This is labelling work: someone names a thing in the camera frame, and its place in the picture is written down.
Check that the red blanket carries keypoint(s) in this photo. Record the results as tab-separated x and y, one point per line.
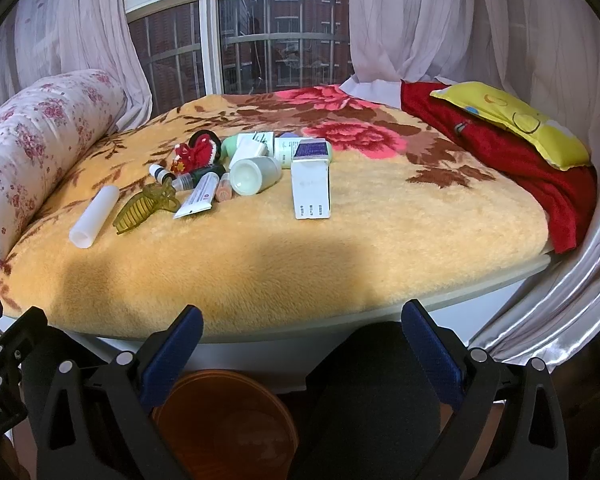
568	197

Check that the right sheer curtain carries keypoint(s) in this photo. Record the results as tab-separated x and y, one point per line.
546	52

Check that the black trousers leg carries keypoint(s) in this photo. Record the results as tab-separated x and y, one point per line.
367	412

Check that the green frog lotion bottle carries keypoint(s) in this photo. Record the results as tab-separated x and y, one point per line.
230	144

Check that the frosted jar with white lid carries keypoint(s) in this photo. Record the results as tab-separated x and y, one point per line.
250	176

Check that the sheer curtain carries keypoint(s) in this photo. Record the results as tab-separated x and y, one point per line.
41	38
546	52

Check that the yellow cartoon pillow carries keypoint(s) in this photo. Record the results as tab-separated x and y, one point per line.
557	145

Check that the white plastic tube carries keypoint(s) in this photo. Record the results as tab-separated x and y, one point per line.
84	232

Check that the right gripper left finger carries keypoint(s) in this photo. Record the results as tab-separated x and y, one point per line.
96	423

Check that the dark green spray bottle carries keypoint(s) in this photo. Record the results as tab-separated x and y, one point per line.
186	182

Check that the yellow floral plush blanket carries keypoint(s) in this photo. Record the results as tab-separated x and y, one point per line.
412	214

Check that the white green lotion bottle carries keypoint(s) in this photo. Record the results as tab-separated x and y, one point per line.
286	149

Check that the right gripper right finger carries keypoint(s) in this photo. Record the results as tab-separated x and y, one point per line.
530	439

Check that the window with metal bars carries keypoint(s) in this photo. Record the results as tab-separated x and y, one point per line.
191	48

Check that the white blue carton box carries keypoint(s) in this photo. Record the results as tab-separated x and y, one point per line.
310	180

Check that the pink lip gloss tube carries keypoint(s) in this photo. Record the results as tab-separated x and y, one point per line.
224	190

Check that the small brown dropper bottle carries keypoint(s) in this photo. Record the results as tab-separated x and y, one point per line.
160	173

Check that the left sheer curtain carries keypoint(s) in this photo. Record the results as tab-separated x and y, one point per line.
41	38

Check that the white ointment tube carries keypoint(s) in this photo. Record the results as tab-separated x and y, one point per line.
201	198

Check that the red black knitted ornament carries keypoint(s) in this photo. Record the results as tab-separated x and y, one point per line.
201	150

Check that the small white cup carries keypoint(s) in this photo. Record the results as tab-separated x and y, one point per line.
248	148

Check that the olive green hair claw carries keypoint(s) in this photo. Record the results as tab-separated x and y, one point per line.
141	206

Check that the white floral rolled quilt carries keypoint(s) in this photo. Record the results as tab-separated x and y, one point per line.
44	130

